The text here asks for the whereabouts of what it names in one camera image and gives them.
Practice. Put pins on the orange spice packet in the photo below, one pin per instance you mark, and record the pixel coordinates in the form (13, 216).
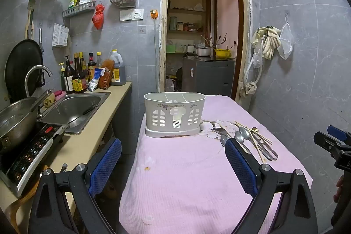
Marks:
(107, 77)

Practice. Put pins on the orange wall hook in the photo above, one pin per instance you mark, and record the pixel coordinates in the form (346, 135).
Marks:
(154, 14)

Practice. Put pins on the dark soy sauce bottle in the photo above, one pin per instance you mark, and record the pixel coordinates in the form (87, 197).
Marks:
(80, 77)

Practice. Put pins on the blue white packet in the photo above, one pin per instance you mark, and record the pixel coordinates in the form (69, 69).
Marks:
(94, 81)

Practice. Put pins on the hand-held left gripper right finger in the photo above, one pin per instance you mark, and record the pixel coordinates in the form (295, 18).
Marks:
(241, 166)

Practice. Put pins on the white hanging plastic bag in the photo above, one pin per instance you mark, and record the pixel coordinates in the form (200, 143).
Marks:
(285, 42)

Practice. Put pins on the clear yellow cap bottle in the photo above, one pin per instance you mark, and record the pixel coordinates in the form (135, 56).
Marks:
(99, 60)

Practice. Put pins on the white wall switch socket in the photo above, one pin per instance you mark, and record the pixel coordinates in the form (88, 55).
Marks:
(131, 14)

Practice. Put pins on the induction cooker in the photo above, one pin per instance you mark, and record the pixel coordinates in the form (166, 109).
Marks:
(30, 156)

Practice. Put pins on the hanging wooden spatula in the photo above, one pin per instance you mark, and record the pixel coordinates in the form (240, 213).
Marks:
(30, 21)

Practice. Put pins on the steel fork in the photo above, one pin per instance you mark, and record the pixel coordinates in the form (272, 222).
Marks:
(219, 131)

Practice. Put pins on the red label sauce bottle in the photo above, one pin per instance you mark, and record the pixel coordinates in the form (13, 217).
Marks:
(91, 66)

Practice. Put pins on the cream rubber gloves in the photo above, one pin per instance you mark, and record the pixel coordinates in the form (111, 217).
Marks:
(268, 40)

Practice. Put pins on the beige rag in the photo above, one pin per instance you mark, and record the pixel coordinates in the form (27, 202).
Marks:
(248, 89)

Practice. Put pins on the white plastic utensil holder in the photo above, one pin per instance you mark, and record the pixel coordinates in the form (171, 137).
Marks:
(175, 114)

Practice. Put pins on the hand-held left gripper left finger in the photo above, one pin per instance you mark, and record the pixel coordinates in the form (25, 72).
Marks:
(105, 166)

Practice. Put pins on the yellow container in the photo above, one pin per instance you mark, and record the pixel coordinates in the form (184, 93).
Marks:
(222, 53)

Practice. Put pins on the grey mini fridge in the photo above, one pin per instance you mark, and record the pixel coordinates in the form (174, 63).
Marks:
(208, 76)

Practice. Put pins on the wooden door frame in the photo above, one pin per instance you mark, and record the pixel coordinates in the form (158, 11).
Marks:
(164, 20)

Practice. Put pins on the steel faucet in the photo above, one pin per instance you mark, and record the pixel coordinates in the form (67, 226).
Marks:
(35, 71)

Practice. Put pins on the black frying pan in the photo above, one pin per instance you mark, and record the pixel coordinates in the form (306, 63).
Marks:
(22, 69)

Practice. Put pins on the large cooking oil jug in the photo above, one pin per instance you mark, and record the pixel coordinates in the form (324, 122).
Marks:
(118, 69)

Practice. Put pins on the red plastic bag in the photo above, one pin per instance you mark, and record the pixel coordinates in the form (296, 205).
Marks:
(98, 17)

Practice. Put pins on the steel cooking pot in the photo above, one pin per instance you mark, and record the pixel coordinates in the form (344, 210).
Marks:
(203, 52)

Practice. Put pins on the wooden shelf cabinet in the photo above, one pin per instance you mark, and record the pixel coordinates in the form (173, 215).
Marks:
(186, 7)

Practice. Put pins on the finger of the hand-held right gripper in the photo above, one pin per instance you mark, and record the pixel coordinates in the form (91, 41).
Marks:
(336, 131)
(326, 142)

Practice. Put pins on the steel sink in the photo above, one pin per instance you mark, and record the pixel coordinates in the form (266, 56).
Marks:
(74, 109)

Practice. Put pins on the steel wok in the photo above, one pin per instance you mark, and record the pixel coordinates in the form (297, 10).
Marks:
(15, 124)

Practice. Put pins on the person's right hand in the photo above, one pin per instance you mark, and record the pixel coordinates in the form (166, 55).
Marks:
(339, 190)

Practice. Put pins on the white slotted wall holder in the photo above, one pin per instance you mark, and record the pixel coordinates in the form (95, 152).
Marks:
(60, 35)

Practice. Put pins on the small gold spoon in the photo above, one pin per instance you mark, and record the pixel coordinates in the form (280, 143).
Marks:
(255, 129)

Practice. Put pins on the steel tongs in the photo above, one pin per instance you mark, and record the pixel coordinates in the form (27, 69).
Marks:
(268, 151)

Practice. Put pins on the pink floral cloth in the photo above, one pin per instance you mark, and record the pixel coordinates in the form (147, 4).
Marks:
(178, 173)

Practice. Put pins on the metal wall rack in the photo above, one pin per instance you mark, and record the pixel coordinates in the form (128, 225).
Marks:
(78, 10)

